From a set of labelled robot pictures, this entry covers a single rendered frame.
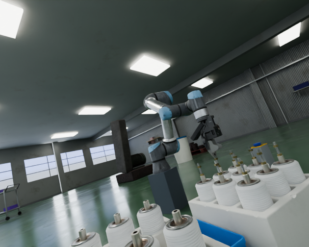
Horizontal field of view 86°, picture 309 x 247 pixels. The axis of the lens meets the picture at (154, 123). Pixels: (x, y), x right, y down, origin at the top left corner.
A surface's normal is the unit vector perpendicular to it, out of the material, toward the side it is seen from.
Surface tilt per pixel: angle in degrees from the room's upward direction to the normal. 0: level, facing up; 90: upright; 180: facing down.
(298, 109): 90
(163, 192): 90
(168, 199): 90
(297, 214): 90
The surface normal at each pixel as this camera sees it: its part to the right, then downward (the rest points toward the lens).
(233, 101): -0.64, 0.05
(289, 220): 0.39, -0.29
